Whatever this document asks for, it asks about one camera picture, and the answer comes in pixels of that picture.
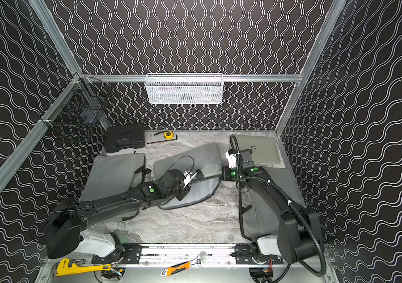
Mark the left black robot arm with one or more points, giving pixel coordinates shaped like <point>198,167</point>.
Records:
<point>64,225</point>

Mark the black wire basket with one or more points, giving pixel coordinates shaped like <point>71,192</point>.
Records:
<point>79,109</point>

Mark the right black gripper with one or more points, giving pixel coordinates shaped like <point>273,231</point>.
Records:
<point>226,173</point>

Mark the orange adjustable wrench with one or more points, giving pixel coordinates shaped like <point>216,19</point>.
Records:
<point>183,266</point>

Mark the white wire mesh basket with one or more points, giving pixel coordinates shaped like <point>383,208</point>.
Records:
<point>184,88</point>

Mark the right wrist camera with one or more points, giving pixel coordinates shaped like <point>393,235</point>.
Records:
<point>231,157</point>

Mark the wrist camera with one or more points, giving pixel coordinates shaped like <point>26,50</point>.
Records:
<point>188,177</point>
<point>231,157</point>

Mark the black plastic tool case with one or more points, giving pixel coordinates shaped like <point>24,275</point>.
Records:
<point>125,137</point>

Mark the yellow pipe wrench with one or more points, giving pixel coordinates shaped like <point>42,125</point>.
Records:
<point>68,267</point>

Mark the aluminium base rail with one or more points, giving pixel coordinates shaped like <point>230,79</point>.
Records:
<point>220,256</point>

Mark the black hex key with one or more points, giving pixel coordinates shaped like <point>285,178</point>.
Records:
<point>163,141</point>

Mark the silver laptop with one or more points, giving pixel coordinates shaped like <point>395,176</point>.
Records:
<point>264,149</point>

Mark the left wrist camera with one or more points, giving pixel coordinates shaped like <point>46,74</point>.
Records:
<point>188,177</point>

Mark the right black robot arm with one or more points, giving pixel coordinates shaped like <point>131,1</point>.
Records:
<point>299,234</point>

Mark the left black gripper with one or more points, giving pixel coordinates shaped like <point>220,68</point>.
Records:
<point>194,177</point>

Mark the yellow tape measure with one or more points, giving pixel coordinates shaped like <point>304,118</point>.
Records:
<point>167,134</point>

